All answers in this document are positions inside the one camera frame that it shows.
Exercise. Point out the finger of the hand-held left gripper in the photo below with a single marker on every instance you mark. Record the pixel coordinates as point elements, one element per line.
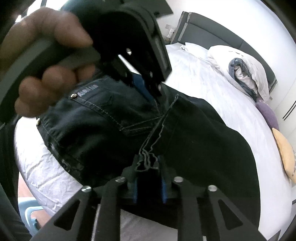
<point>141,87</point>
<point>122,74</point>

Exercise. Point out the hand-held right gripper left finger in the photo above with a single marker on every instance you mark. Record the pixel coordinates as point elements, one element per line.
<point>135,190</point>

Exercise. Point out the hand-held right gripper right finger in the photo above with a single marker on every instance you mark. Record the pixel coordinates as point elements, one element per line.
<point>163,190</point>

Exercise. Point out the black denim pants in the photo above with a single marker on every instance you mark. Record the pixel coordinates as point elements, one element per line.
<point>196,139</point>

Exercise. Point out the person's left hand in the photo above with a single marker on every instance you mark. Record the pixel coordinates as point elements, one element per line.
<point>53,25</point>

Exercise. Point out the white pillow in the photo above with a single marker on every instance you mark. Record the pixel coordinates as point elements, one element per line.
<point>196,49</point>

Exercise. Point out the bed with white sheet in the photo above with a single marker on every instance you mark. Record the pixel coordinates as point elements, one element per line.
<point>208,88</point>

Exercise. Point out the grey upholstered headboard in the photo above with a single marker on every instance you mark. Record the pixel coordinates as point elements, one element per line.
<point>208,32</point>

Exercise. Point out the light blue plastic stool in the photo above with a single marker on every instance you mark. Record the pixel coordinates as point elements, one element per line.
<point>29,213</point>

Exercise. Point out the folded white grey duvet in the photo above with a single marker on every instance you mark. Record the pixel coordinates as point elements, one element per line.
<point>249,64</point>

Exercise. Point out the person's dark clothing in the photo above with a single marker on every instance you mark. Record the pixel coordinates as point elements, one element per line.
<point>9,185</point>

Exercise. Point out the yellow pillow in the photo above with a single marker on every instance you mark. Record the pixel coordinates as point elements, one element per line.
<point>285,150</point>

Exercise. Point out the purple pillow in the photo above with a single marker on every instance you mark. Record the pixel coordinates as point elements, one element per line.
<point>268,113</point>

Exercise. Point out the white wardrobe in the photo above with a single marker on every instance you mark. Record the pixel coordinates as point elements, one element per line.
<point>286,97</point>

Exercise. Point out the white wall socket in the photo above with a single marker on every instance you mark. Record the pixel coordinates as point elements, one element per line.
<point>168,26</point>

